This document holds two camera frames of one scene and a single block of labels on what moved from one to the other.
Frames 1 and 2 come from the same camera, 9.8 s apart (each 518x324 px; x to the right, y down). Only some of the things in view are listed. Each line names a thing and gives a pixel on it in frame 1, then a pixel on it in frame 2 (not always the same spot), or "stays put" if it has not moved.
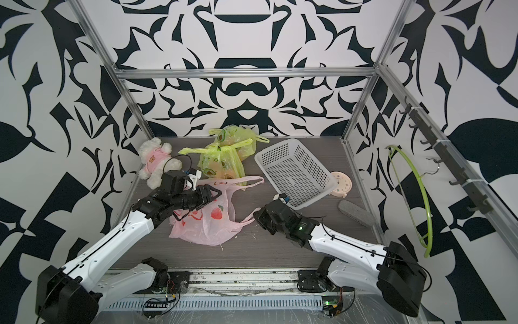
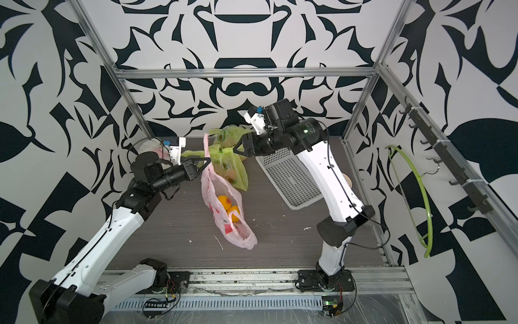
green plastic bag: [222, 161] stays put
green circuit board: [332, 305] stays put
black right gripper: [260, 215] -> [251, 145]
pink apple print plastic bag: [213, 223] -> [213, 185]
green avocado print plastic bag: [239, 138] stays put
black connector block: [154, 309] stays put
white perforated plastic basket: [294, 172] stays put
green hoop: [430, 237] stays put
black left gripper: [204, 200] -> [189, 169]
